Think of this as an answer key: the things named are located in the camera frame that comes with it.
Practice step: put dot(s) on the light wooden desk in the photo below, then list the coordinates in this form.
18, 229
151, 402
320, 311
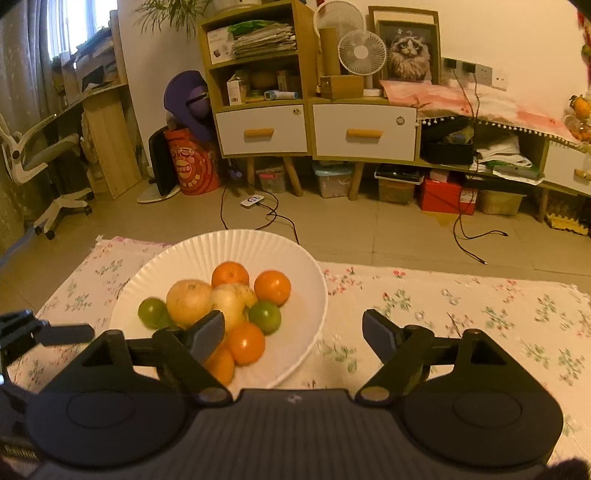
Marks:
108, 138

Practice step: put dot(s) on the wall socket with black plugs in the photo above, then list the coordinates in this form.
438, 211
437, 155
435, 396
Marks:
466, 69

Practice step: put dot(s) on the cardboard tube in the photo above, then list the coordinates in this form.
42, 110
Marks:
330, 50

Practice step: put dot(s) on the clear bin with black lid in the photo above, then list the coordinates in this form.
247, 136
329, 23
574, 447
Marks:
397, 187

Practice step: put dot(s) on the floral tablecloth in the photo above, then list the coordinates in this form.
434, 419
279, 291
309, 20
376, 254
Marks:
461, 314

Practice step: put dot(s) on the beige curtain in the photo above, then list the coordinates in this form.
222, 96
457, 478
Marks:
18, 115

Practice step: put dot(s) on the pale pear with brown patch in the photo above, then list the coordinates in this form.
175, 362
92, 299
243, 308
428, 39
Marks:
233, 304

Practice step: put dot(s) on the smooth orange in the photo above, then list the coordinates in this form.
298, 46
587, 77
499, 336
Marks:
224, 368
246, 344
272, 287

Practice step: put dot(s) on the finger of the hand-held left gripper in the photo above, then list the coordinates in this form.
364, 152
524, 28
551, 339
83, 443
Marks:
64, 334

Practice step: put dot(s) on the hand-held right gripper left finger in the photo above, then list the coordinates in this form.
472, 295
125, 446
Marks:
207, 337

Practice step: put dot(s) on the yellow egg tray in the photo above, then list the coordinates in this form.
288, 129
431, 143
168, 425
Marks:
565, 225

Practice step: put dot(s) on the beige storage bin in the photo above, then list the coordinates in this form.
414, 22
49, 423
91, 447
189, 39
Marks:
501, 203

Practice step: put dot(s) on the white device on floor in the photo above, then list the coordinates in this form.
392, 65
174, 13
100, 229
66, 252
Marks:
251, 201

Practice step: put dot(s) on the clear bin with blue lid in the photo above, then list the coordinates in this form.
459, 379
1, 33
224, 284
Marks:
332, 182

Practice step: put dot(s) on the green potted plant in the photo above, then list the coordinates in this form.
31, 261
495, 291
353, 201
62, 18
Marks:
171, 11

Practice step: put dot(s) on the rough-skinned tangerine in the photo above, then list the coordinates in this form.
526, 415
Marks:
230, 273

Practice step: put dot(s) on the small wooden box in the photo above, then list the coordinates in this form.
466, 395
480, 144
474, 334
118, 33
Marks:
341, 86

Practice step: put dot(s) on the stack of papers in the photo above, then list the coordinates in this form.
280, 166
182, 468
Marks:
263, 41

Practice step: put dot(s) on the purple plush toy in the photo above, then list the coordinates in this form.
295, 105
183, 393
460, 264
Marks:
184, 92

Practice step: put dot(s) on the window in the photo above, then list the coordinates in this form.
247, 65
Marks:
74, 23

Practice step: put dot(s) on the white handheld thermometer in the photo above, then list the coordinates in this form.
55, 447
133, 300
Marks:
281, 95

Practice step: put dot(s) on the green lime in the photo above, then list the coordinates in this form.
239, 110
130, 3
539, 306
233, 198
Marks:
264, 317
154, 313

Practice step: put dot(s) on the white ribbed plate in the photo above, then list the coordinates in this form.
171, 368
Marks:
286, 353

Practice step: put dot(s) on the red printed bag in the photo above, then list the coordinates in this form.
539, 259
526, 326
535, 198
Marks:
189, 166

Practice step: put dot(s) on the small white carton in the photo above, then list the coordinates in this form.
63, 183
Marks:
236, 90

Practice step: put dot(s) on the white office chair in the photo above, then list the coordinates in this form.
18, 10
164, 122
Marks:
55, 152

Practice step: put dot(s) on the bowl of oranges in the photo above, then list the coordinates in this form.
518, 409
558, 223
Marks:
579, 110

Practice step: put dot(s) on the framed cat picture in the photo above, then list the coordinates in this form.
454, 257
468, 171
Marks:
411, 50

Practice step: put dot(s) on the wooden cabinet with white drawer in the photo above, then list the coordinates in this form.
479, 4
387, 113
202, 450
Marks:
364, 134

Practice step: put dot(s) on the pink cloth with pompom trim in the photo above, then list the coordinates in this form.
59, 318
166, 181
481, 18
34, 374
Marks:
461, 101

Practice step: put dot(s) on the large white fan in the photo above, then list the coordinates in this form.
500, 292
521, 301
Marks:
339, 16

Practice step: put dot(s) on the large round yellow pear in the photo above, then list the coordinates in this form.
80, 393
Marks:
189, 300

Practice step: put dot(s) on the small white desk fan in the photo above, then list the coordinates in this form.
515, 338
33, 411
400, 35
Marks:
362, 53

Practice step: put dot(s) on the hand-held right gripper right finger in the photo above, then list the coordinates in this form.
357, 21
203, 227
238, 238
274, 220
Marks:
381, 337

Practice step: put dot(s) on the small clear storage bin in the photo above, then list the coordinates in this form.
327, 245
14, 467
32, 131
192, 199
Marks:
271, 181

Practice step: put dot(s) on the tall wooden shelf cabinet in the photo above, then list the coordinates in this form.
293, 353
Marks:
261, 131

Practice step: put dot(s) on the white cardboard box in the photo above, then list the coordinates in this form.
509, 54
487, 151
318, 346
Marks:
220, 46

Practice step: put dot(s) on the white wall socket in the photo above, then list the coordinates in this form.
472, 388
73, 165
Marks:
499, 81

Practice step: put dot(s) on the black panel on white base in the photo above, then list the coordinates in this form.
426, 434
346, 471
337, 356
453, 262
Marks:
159, 161

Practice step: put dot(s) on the red cardboard box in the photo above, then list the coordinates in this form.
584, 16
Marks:
445, 196

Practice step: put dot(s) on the red hanging ornament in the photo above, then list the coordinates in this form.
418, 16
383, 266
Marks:
585, 41

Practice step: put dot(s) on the pile of white papers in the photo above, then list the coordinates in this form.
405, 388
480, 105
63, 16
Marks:
505, 157

